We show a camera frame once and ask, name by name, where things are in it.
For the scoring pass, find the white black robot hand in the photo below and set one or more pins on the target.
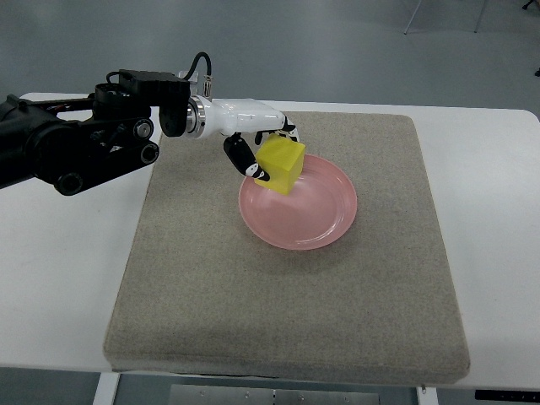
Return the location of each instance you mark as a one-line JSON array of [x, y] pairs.
[[232, 118]]

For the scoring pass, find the yellow foam block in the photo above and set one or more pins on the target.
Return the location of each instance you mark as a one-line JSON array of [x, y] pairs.
[[283, 159]]

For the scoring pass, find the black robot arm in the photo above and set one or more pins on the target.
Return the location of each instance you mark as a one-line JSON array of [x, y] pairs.
[[78, 144]]

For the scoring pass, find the pink plate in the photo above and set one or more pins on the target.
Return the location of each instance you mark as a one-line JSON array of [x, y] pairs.
[[319, 210]]

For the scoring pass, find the beige fabric mat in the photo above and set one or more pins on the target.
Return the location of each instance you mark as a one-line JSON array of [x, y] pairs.
[[201, 294]]

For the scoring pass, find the white table leg left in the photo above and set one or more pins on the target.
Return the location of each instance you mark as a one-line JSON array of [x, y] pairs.
[[105, 392]]

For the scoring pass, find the black table control panel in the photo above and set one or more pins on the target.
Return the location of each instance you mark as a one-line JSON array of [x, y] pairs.
[[507, 396]]

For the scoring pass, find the metal base plate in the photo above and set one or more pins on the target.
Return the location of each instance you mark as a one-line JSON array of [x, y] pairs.
[[191, 394]]

